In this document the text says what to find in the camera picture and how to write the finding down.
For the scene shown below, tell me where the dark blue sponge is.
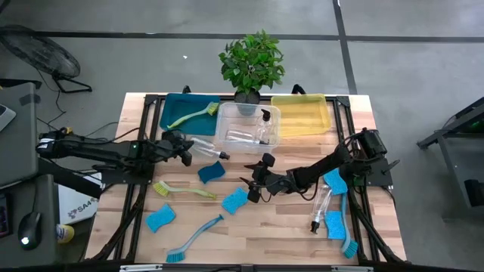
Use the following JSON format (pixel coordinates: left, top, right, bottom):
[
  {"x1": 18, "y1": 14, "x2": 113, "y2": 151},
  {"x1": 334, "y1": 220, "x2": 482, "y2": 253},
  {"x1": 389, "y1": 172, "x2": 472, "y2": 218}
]
[{"x1": 197, "y1": 160, "x2": 227, "y2": 185}]

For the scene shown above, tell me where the yellow round object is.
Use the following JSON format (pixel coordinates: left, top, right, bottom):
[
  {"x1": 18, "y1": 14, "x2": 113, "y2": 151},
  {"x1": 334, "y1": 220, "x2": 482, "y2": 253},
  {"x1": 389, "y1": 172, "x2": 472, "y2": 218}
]
[{"x1": 56, "y1": 224, "x2": 76, "y2": 245}]

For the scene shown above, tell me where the clear plastic bin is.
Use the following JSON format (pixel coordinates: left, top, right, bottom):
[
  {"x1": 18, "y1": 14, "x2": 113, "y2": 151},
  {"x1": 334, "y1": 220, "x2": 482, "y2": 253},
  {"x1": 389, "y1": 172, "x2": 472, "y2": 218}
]
[{"x1": 213, "y1": 101, "x2": 283, "y2": 155}]

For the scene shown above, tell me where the black floor fan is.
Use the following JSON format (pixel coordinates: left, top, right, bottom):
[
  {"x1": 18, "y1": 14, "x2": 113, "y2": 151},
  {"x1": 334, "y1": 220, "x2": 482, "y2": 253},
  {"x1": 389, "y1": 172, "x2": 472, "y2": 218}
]
[{"x1": 0, "y1": 24, "x2": 93, "y2": 94}]

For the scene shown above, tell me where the blue toothbrush handle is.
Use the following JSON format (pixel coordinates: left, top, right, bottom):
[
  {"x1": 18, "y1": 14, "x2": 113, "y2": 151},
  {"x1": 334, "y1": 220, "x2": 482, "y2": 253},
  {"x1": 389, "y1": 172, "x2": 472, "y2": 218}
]
[{"x1": 165, "y1": 214, "x2": 225, "y2": 264}]

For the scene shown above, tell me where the black keyboard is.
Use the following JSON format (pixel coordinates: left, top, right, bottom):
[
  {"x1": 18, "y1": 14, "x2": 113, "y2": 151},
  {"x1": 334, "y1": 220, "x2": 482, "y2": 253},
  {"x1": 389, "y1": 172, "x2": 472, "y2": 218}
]
[{"x1": 0, "y1": 192, "x2": 12, "y2": 239}]

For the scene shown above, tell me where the grey metal cart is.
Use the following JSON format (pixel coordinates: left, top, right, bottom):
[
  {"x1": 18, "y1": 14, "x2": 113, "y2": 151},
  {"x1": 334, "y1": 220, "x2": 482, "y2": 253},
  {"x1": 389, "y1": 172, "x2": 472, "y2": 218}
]
[{"x1": 415, "y1": 96, "x2": 484, "y2": 220}]

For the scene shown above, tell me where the black floor cable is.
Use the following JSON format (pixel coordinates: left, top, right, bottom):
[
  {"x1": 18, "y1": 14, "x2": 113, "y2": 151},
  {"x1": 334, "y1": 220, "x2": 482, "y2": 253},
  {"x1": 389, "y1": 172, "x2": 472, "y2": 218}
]
[{"x1": 36, "y1": 70, "x2": 141, "y2": 144}]

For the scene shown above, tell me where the light blue sponge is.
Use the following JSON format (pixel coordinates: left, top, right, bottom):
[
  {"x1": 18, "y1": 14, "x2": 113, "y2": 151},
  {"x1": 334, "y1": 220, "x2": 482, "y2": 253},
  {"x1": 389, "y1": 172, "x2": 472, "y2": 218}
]
[
  {"x1": 323, "y1": 168, "x2": 349, "y2": 196},
  {"x1": 144, "y1": 203, "x2": 177, "y2": 234},
  {"x1": 221, "y1": 187, "x2": 250, "y2": 215},
  {"x1": 324, "y1": 210, "x2": 347, "y2": 241}
]

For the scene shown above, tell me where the potted green plant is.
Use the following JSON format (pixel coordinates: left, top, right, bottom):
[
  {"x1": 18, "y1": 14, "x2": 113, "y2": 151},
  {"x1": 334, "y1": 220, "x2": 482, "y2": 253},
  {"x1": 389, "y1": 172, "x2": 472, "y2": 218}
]
[{"x1": 218, "y1": 29, "x2": 286, "y2": 114}]

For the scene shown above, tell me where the black computer mouse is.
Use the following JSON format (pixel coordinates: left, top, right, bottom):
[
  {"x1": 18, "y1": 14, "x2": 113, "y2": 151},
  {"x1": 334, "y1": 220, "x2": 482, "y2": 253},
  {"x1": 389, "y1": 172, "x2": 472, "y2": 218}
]
[{"x1": 17, "y1": 211, "x2": 43, "y2": 252}]

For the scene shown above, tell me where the grey desk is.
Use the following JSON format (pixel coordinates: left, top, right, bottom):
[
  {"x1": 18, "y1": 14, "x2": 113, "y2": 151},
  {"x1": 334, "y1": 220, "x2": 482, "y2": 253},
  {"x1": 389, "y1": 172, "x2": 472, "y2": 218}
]
[{"x1": 0, "y1": 82, "x2": 61, "y2": 267}]

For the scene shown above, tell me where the yellow plastic bin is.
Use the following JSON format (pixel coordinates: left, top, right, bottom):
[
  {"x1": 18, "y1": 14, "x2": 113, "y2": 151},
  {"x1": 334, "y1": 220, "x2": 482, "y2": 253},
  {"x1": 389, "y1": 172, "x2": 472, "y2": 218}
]
[{"x1": 270, "y1": 93, "x2": 333, "y2": 138}]

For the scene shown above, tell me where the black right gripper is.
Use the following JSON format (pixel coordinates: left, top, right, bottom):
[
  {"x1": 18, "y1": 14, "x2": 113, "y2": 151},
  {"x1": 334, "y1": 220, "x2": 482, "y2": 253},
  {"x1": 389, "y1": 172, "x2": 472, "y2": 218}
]
[{"x1": 239, "y1": 152, "x2": 294, "y2": 204}]

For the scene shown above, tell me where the grey laptop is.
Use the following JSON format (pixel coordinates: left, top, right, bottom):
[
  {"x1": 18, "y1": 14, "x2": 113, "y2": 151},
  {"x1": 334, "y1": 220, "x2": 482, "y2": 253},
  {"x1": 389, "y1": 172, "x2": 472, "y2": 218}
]
[{"x1": 0, "y1": 104, "x2": 17, "y2": 133}]

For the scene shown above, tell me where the black metal strut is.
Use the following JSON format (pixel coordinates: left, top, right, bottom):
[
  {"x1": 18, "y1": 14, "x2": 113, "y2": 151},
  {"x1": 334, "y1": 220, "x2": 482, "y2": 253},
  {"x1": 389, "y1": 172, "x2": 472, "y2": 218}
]
[{"x1": 37, "y1": 158, "x2": 104, "y2": 200}]

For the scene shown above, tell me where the white cardboard box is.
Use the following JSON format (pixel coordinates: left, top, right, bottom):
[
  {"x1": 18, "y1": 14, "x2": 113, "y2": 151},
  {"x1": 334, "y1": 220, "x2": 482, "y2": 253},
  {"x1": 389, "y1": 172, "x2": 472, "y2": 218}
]
[{"x1": 56, "y1": 172, "x2": 103, "y2": 226}]

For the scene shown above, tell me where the teal plastic bin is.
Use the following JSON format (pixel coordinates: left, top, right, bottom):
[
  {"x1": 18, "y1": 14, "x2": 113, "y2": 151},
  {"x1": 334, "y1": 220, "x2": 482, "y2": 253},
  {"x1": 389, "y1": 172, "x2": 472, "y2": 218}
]
[{"x1": 159, "y1": 93, "x2": 222, "y2": 137}]

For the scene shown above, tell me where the black panel with white stripes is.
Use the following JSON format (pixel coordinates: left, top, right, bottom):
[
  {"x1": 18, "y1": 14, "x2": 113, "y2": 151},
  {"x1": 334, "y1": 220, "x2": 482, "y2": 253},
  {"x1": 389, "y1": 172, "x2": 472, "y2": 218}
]
[{"x1": 85, "y1": 85, "x2": 408, "y2": 265}]

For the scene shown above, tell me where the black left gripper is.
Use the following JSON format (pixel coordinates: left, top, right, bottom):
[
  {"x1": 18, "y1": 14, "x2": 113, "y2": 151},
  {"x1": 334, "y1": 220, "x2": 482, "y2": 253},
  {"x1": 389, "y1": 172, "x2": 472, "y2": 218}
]
[{"x1": 160, "y1": 129, "x2": 194, "y2": 168}]

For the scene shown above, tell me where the blue dish brush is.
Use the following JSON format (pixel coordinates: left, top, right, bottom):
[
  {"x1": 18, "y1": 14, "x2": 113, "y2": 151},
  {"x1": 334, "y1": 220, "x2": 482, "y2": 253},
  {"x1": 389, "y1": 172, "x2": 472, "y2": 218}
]
[{"x1": 339, "y1": 192, "x2": 359, "y2": 260}]

